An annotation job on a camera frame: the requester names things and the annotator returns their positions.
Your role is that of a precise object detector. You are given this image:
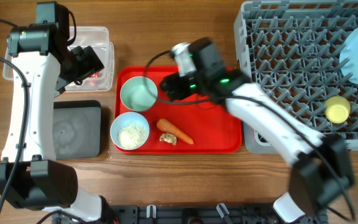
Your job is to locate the red snack wrapper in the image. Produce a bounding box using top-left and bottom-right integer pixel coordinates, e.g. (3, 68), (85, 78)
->
(86, 72), (99, 86)

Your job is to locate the mint green bowl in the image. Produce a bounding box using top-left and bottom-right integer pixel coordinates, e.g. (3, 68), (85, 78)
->
(120, 77), (158, 112)

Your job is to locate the yellow plastic cup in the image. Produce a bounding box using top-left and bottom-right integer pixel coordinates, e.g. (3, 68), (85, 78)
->
(324, 96), (351, 124)

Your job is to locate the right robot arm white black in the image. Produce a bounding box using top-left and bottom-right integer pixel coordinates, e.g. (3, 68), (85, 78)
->
(160, 37), (356, 222)

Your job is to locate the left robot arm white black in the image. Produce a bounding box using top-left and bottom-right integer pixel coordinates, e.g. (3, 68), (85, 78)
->
(0, 1), (114, 223)

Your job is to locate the grey dishwasher rack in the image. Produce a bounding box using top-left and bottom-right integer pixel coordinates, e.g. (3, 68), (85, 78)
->
(234, 1), (358, 151)

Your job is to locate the clear plastic bin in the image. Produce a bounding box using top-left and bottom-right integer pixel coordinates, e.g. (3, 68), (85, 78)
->
(7, 24), (104, 98)

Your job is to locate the orange carrot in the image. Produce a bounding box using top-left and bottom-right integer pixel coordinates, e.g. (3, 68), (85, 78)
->
(157, 119), (194, 144)

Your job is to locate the brown food scrap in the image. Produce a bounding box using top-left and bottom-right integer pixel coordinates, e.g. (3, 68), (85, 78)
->
(159, 133), (177, 146)

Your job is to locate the red serving tray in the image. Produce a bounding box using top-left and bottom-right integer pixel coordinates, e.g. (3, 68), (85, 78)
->
(114, 66), (242, 155)

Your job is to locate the black tray bin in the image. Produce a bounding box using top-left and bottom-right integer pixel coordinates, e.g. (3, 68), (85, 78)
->
(53, 100), (102, 159)

